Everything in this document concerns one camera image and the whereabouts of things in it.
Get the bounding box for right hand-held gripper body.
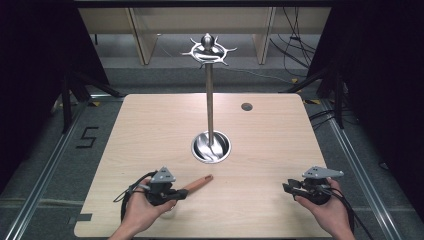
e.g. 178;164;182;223
300;165;345;206

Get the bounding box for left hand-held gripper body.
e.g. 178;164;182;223
145;166;177;206

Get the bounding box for wooden-handled kitchen utensil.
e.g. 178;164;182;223
181;174;215;195

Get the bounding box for steel utensil rack stand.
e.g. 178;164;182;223
180;32;239;165

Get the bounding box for person's right hand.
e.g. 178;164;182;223
294;177;352;235

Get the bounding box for person's left hand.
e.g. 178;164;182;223
120;179;178;235

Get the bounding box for black metal stand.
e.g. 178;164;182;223
279;65;346;130
49;70;125;135

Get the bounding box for black curtain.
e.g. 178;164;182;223
305;0;424;214
0;0;110;194

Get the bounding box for light wooden shelf unit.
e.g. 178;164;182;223
78;6;332;66

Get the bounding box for left hand-held gripper black cable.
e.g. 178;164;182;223
112;170;158;222

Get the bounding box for hand-held gripper black cable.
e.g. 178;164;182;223
318;186;376;240
112;170;158;222

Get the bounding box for right hand-held gripper black cable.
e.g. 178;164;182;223
318;186;376;240

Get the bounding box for aluminium floor rail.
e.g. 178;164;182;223
319;99;405;240
3;96;92;240

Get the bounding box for black floor cables beside stand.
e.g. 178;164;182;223
307;107;338;130

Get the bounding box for white floor cable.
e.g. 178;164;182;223
229;67;295;85

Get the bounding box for black floor cables bundle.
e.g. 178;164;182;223
269;6;318;78

